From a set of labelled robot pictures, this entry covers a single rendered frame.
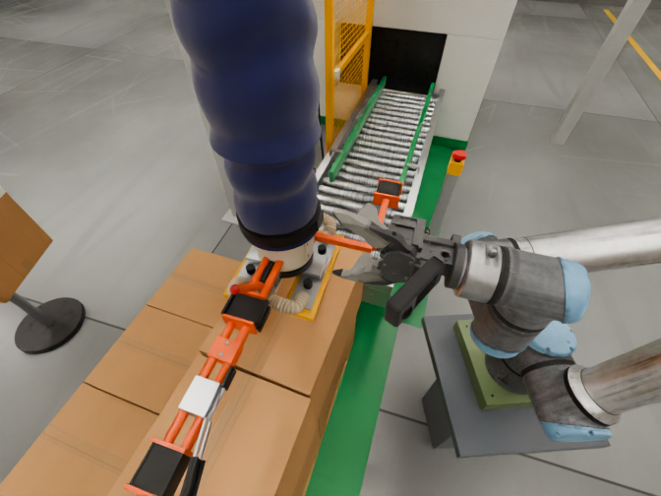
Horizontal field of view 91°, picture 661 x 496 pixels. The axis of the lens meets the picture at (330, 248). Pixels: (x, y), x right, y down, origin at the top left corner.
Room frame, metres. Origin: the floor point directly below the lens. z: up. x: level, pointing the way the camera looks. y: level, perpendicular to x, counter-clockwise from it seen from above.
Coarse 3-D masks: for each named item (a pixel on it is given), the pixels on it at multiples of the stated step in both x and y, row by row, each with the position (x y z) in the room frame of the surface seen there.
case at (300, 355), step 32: (352, 256) 0.83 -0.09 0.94; (288, 288) 0.68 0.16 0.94; (352, 288) 0.68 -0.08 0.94; (288, 320) 0.55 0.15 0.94; (320, 320) 0.55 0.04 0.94; (352, 320) 0.72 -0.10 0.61; (256, 352) 0.43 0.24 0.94; (288, 352) 0.43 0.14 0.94; (320, 352) 0.43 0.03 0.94; (288, 384) 0.33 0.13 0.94; (320, 384) 0.36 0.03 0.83
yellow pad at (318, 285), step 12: (324, 252) 0.68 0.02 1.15; (336, 252) 0.69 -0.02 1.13; (300, 276) 0.60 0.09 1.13; (324, 276) 0.60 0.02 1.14; (300, 288) 0.55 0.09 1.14; (312, 288) 0.55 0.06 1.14; (324, 288) 0.55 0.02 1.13; (312, 300) 0.51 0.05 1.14; (300, 312) 0.47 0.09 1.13; (312, 312) 0.47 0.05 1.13
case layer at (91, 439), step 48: (192, 288) 0.94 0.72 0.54; (144, 336) 0.67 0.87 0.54; (192, 336) 0.67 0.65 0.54; (96, 384) 0.46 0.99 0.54; (144, 384) 0.46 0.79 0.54; (336, 384) 0.57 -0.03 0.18; (48, 432) 0.27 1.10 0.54; (96, 432) 0.27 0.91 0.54; (144, 432) 0.27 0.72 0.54; (48, 480) 0.12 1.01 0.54; (96, 480) 0.12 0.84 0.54
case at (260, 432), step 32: (256, 384) 0.33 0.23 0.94; (160, 416) 0.24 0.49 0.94; (192, 416) 0.24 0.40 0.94; (224, 416) 0.24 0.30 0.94; (256, 416) 0.24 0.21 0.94; (288, 416) 0.24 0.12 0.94; (224, 448) 0.16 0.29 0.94; (256, 448) 0.16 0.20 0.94; (288, 448) 0.16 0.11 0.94; (128, 480) 0.09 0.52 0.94; (224, 480) 0.09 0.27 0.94; (256, 480) 0.09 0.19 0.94; (288, 480) 0.10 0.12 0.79
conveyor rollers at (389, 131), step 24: (384, 96) 3.07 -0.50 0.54; (408, 96) 3.08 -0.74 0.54; (384, 120) 2.63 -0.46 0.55; (408, 120) 2.64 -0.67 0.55; (360, 144) 2.30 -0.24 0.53; (384, 144) 2.33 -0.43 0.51; (408, 144) 2.27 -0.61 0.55; (360, 168) 1.95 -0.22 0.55; (384, 168) 1.96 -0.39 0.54; (408, 168) 1.99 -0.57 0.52; (336, 192) 1.70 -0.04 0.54; (360, 192) 1.74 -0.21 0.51; (408, 192) 1.72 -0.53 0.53; (360, 240) 1.27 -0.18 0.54
